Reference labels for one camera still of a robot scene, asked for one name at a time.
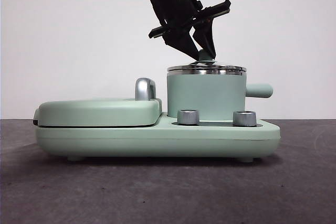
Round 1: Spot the glass lid green knob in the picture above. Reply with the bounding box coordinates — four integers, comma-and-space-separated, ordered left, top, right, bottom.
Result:
166, 49, 247, 73

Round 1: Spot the mint green steamer pot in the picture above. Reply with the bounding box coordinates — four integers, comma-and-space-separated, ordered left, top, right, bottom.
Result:
166, 69, 274, 120

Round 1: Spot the silver control knob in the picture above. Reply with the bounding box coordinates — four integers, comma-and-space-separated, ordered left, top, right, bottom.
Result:
177, 109, 201, 125
233, 110, 257, 127

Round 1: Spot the mint green breakfast machine base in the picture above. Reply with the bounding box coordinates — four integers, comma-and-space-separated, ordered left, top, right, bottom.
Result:
35, 112, 281, 162

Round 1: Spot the green griddle cover chrome handle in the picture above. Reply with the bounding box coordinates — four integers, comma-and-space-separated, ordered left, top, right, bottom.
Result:
33, 77, 163, 127

